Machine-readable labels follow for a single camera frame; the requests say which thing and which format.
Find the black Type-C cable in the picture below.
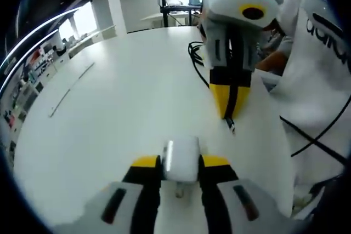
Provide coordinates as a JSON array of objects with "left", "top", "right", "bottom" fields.
[{"left": 188, "top": 41, "right": 237, "bottom": 136}]

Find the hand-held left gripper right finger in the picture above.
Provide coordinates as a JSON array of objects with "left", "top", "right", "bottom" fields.
[{"left": 199, "top": 153, "right": 296, "bottom": 234}]

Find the white charger adapter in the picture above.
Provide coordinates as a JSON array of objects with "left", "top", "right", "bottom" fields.
[{"left": 161, "top": 136, "right": 202, "bottom": 198}]

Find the white side table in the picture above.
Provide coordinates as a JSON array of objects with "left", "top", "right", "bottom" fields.
[{"left": 139, "top": 12, "right": 191, "bottom": 30}]

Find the white square pillar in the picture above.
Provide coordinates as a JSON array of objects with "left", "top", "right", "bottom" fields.
[{"left": 92, "top": 0, "right": 128, "bottom": 37}]

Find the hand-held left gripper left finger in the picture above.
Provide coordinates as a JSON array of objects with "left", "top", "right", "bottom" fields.
[{"left": 53, "top": 155, "right": 163, "bottom": 234}]

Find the person in white shirt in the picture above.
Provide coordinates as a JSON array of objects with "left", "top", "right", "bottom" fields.
[{"left": 257, "top": 0, "right": 351, "bottom": 218}]

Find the thin black cable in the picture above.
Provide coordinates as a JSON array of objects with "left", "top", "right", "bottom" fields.
[
  {"left": 290, "top": 98, "right": 350, "bottom": 158},
  {"left": 279, "top": 115, "right": 349, "bottom": 165}
]

